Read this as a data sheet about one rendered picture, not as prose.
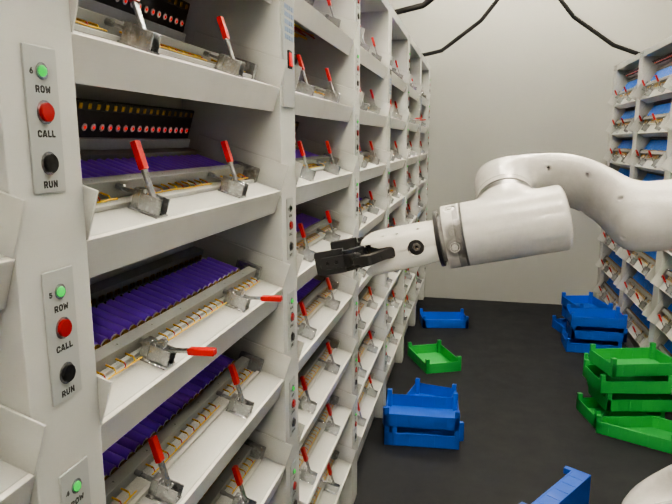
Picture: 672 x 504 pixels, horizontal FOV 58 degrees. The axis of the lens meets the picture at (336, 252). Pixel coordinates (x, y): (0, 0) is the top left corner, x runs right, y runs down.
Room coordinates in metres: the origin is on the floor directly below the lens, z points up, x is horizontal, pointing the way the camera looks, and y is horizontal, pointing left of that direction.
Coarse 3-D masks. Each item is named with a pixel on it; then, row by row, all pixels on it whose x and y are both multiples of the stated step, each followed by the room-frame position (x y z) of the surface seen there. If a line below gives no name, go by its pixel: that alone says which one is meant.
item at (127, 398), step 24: (216, 240) 1.20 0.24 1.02; (240, 264) 1.16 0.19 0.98; (264, 264) 1.17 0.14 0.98; (288, 264) 1.16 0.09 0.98; (264, 288) 1.13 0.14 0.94; (216, 312) 0.95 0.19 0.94; (240, 312) 0.98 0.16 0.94; (264, 312) 1.08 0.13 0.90; (192, 336) 0.84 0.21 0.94; (216, 336) 0.86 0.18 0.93; (240, 336) 0.98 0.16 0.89; (192, 360) 0.78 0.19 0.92; (120, 384) 0.66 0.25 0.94; (144, 384) 0.68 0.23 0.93; (168, 384) 0.72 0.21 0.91; (120, 408) 0.62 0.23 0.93; (144, 408) 0.67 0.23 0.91; (120, 432) 0.63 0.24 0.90
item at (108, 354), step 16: (240, 272) 1.11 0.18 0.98; (208, 288) 0.98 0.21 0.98; (224, 288) 1.00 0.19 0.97; (192, 304) 0.89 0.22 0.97; (208, 304) 0.95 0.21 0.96; (224, 304) 0.97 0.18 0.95; (160, 320) 0.80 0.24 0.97; (176, 320) 0.84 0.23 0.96; (128, 336) 0.73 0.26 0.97; (144, 336) 0.75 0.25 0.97; (96, 352) 0.67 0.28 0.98; (112, 352) 0.68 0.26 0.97; (128, 352) 0.72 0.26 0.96; (96, 368) 0.65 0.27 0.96; (112, 368) 0.67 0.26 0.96
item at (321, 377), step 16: (336, 336) 1.86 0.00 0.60; (320, 352) 1.73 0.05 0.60; (336, 352) 1.82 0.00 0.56; (352, 352) 1.85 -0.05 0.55; (304, 368) 1.59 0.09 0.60; (320, 368) 1.67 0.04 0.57; (336, 368) 1.67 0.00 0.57; (304, 384) 1.42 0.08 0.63; (320, 384) 1.57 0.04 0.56; (336, 384) 1.67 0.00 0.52; (304, 400) 1.41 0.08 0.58; (320, 400) 1.49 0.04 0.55; (304, 416) 1.38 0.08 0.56; (304, 432) 1.31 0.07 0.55
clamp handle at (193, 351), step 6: (162, 348) 0.73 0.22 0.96; (168, 348) 0.73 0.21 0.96; (174, 348) 0.73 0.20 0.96; (180, 348) 0.73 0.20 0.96; (186, 348) 0.73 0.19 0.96; (192, 348) 0.72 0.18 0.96; (198, 348) 0.72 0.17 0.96; (204, 348) 0.72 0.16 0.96; (210, 348) 0.72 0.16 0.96; (216, 348) 0.72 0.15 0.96; (192, 354) 0.72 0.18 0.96; (198, 354) 0.72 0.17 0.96; (204, 354) 0.72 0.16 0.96; (210, 354) 0.72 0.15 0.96
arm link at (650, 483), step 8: (656, 472) 0.82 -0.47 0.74; (664, 472) 0.80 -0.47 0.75; (648, 480) 0.82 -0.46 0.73; (656, 480) 0.80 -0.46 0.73; (664, 480) 0.79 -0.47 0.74; (640, 488) 0.82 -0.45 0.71; (648, 488) 0.81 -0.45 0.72; (656, 488) 0.80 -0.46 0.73; (664, 488) 0.79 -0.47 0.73; (632, 496) 0.82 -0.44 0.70; (640, 496) 0.81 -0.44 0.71; (648, 496) 0.80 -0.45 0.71; (656, 496) 0.79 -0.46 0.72; (664, 496) 0.78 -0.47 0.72
